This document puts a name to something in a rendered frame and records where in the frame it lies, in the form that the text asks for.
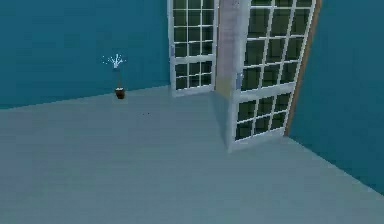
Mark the white glazed room door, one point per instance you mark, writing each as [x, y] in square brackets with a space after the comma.
[193, 46]
[270, 76]

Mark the brown potted house plant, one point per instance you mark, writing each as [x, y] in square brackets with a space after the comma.
[119, 92]

